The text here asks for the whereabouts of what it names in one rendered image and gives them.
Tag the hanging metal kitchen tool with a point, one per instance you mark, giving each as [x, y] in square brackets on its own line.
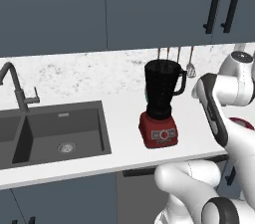
[168, 53]
[178, 54]
[158, 53]

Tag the dark grey sink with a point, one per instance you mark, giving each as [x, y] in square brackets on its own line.
[63, 135]

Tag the grey-blue wall cupboard door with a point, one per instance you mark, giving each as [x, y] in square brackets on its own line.
[50, 9]
[156, 5]
[247, 2]

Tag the hanging slotted metal spatula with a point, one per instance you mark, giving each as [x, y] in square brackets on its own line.
[191, 68]

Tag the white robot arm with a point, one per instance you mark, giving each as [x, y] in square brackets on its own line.
[196, 188]

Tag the dark grey tap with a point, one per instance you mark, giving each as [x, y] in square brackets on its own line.
[17, 92]

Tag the grey dishwasher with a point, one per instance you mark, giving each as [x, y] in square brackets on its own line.
[136, 201]

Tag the red blender with black jug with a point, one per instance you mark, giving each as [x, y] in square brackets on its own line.
[158, 131]

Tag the grey-blue base cupboard door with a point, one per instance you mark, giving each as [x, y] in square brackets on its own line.
[229, 189]
[6, 208]
[66, 201]

